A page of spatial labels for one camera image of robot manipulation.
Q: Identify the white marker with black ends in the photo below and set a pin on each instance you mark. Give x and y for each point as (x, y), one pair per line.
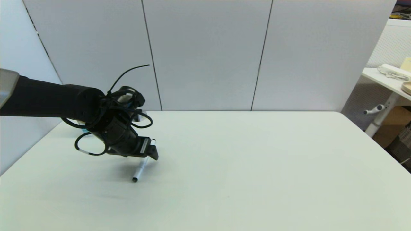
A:
(138, 171)

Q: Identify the white perforated partition panel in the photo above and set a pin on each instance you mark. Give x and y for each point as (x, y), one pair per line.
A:
(390, 45)

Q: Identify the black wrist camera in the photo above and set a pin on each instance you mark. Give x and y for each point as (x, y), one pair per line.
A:
(133, 98)

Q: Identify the clear water bottle blue label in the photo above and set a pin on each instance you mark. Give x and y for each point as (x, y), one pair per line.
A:
(84, 130)

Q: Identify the beige wooden bowl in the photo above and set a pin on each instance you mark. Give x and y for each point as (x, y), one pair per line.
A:
(407, 88)

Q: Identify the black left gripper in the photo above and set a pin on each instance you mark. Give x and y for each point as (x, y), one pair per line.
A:
(133, 147)

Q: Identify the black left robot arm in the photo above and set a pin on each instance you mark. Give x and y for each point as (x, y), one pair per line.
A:
(48, 98)

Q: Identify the white power strip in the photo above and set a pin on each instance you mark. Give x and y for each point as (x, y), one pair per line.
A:
(390, 69)

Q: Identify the brown cardboard box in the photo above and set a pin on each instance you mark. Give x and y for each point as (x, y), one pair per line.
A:
(397, 119)

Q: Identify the pale yellow box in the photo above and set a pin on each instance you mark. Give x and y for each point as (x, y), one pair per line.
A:
(406, 64)

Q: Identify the black mesh crate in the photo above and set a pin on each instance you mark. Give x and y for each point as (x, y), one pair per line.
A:
(402, 147)

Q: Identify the white side table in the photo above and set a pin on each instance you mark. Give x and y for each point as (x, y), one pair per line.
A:
(384, 81)

